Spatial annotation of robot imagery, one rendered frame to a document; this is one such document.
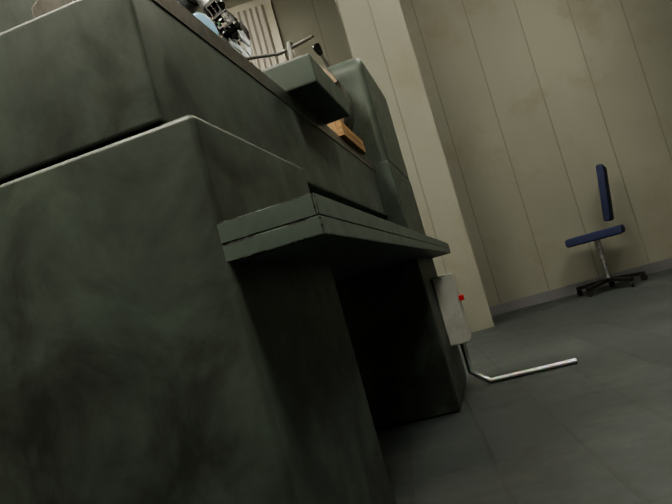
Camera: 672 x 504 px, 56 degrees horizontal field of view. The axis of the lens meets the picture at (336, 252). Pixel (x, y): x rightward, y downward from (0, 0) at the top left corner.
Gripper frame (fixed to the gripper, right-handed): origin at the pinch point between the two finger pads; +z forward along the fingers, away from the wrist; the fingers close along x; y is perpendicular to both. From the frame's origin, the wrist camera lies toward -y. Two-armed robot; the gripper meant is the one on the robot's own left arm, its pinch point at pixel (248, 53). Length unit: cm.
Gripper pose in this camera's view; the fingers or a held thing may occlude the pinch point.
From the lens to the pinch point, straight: 223.2
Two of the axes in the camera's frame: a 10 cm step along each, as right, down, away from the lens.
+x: 7.9, -5.9, -1.8
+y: -2.4, -0.1, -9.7
